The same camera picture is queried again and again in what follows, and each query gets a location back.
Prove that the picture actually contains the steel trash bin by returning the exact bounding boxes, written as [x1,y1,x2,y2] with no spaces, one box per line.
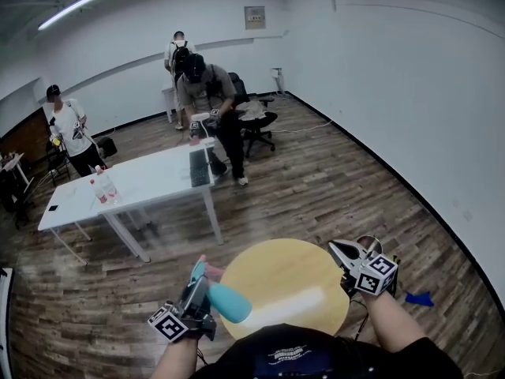
[354,235,383,260]

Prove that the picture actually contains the beige jacket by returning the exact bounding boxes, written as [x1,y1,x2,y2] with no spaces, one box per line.
[240,100,267,122]

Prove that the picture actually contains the black office chair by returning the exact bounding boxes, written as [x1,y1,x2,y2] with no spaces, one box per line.
[227,72,277,158]

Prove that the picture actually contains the teal and pink toy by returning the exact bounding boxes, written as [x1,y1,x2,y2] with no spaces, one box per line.
[205,282,253,325]

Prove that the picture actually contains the round yellow table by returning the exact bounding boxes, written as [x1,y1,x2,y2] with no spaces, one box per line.
[218,238,351,341]

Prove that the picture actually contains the person's black shirt torso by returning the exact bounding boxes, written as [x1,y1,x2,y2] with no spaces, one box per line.
[191,324,465,379]

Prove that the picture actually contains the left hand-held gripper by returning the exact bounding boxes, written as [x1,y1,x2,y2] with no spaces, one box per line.
[148,275,217,343]

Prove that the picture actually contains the long white cable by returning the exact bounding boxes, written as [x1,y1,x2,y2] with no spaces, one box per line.
[271,119,333,134]

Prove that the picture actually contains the teal bottle cap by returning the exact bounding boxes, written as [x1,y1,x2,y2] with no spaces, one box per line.
[190,253,226,286]

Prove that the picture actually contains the black folding chair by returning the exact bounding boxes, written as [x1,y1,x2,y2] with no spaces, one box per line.
[45,140,73,187]

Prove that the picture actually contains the black duffel bag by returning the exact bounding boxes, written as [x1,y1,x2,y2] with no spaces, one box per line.
[96,136,118,159]

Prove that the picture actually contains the large white table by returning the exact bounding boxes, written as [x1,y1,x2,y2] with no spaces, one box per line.
[96,136,225,263]

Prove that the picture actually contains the narrow white desk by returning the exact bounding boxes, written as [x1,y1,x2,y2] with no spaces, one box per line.
[160,84,178,124]

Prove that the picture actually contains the small white table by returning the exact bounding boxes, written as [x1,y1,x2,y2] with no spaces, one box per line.
[37,170,107,266]

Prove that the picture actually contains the white socket box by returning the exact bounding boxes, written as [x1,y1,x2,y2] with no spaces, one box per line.
[271,67,286,95]

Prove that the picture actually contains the small white folding desk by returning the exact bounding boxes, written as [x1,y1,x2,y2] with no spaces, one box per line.
[0,152,35,195]

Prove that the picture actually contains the white desk lamp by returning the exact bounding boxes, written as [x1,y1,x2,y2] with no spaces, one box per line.
[191,112,216,150]

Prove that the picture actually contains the grey electrical panel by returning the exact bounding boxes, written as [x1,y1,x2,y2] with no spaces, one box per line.
[244,6,267,31]

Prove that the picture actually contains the person's right forearm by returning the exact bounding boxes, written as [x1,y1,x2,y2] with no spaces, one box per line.
[361,290,429,355]

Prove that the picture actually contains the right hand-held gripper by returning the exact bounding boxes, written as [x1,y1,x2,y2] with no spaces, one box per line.
[327,241,398,295]

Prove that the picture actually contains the large clear drink bottle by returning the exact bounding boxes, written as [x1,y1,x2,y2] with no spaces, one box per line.
[94,164,122,205]

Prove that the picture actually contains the black keyboard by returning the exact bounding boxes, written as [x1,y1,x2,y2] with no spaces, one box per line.
[189,148,211,188]

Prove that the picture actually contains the person's left forearm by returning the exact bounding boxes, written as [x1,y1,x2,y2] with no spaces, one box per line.
[149,336,202,379]

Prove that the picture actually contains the blue crumpled cloth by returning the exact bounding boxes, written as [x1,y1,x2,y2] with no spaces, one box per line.
[405,290,436,308]

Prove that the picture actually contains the white bordered panel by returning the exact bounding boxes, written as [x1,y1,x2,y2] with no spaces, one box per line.
[0,266,16,379]

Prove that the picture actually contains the ceiling light strip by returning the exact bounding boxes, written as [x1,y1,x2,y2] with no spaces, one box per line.
[37,0,104,32]

